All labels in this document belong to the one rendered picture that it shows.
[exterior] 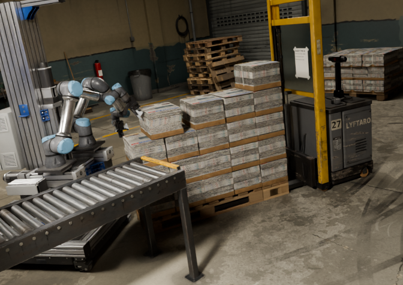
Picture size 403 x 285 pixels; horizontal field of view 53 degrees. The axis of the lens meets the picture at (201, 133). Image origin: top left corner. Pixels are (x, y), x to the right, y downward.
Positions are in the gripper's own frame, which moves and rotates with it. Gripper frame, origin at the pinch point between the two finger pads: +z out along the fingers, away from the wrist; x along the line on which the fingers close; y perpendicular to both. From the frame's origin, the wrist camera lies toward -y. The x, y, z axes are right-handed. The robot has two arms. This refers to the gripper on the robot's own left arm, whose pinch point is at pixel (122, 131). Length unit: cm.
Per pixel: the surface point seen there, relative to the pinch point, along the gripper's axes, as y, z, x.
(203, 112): 12, 45, 64
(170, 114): 16, 47, 33
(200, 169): -38, 45, 54
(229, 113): 7, 46, 87
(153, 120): 14, 46, 19
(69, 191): -6, 107, -57
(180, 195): -22, 124, 10
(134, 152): -9.2, 45.1, -1.3
